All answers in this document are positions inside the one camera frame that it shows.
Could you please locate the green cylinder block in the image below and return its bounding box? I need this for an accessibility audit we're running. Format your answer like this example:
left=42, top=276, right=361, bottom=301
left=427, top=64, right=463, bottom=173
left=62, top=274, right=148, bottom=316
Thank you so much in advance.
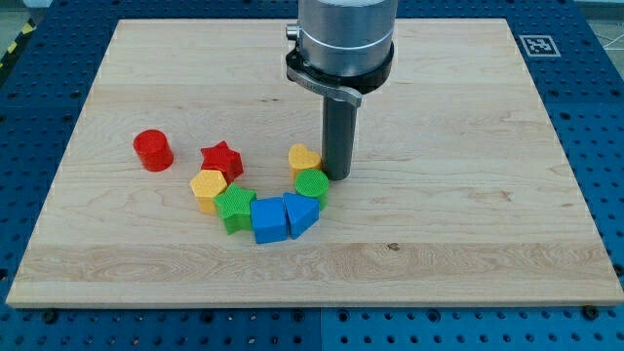
left=294, top=169, right=330, bottom=211

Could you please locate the black clamp with silver lever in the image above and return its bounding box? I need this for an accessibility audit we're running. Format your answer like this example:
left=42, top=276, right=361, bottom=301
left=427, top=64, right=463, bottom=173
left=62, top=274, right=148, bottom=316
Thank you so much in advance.
left=286, top=44, right=395, bottom=107

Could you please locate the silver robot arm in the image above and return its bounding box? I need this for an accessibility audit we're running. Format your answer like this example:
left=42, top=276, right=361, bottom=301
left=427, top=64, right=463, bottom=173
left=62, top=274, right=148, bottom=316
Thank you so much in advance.
left=286, top=0, right=398, bottom=77

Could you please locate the red star block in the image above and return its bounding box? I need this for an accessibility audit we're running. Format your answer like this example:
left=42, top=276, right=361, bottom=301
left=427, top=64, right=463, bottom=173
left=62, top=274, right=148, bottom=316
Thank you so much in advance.
left=200, top=140, right=244, bottom=184

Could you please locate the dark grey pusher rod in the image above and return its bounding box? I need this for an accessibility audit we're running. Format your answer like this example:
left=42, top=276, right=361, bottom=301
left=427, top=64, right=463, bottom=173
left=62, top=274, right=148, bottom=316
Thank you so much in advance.
left=322, top=97, right=357, bottom=180

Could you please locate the wooden board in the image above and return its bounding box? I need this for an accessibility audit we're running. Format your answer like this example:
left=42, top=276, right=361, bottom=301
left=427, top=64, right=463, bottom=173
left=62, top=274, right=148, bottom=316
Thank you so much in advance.
left=7, top=19, right=623, bottom=308

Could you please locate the black white fiducial tag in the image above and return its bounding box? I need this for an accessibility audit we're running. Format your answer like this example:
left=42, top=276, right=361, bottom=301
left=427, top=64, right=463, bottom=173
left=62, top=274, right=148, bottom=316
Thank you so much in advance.
left=520, top=35, right=561, bottom=58

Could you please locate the yellow heart block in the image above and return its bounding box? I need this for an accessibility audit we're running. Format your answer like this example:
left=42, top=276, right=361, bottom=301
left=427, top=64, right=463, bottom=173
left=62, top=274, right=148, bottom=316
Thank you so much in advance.
left=288, top=143, right=322, bottom=180

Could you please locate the green star block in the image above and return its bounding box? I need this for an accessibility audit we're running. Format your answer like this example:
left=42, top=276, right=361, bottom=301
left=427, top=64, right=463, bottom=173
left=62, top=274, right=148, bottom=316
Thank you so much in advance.
left=214, top=182, right=256, bottom=235

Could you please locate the yellow hexagon block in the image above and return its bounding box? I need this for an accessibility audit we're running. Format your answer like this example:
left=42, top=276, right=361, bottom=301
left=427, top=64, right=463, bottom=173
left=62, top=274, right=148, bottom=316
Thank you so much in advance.
left=190, top=170, right=228, bottom=214

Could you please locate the blue cube block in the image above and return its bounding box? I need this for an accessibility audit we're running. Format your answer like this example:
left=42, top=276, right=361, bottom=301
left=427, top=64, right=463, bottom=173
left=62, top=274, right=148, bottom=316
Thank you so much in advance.
left=251, top=197, right=289, bottom=244

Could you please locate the red cylinder block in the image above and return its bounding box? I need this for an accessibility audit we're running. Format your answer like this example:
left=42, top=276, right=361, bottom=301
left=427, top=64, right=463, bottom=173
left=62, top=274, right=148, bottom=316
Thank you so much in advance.
left=133, top=130, right=175, bottom=172

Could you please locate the blue triangle block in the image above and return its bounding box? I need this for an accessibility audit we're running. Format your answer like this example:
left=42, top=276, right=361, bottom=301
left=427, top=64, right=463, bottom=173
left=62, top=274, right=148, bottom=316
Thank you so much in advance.
left=283, top=193, right=320, bottom=240

